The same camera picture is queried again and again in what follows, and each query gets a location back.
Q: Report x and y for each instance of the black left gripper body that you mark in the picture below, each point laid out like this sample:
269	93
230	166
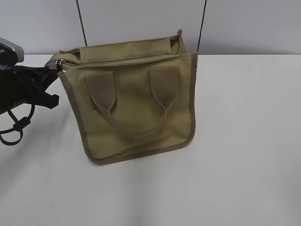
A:
15	87

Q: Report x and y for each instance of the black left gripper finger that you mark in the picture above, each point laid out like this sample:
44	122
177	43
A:
40	96
44	71

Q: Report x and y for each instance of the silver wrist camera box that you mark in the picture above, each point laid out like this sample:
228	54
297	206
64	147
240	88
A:
10	54

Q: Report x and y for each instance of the khaki canvas tote bag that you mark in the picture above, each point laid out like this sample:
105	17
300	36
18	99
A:
130	99

